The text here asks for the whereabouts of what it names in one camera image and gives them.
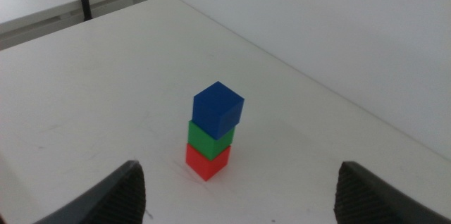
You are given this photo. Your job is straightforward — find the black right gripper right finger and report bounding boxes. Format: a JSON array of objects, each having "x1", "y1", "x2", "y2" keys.
[{"x1": 333, "y1": 161, "x2": 451, "y2": 224}]

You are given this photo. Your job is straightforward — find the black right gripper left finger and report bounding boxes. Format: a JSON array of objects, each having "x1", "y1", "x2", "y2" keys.
[{"x1": 33, "y1": 160, "x2": 147, "y2": 224}]

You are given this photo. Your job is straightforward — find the blue cube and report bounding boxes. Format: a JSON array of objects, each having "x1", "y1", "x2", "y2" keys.
[{"x1": 191, "y1": 80, "x2": 245, "y2": 142}]

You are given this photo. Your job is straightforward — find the red cube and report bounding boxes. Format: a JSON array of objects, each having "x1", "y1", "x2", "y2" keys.
[{"x1": 185, "y1": 142, "x2": 233, "y2": 182}]

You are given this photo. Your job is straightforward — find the green cube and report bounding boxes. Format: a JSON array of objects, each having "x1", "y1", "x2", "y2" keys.
[{"x1": 187, "y1": 119, "x2": 236, "y2": 162}]

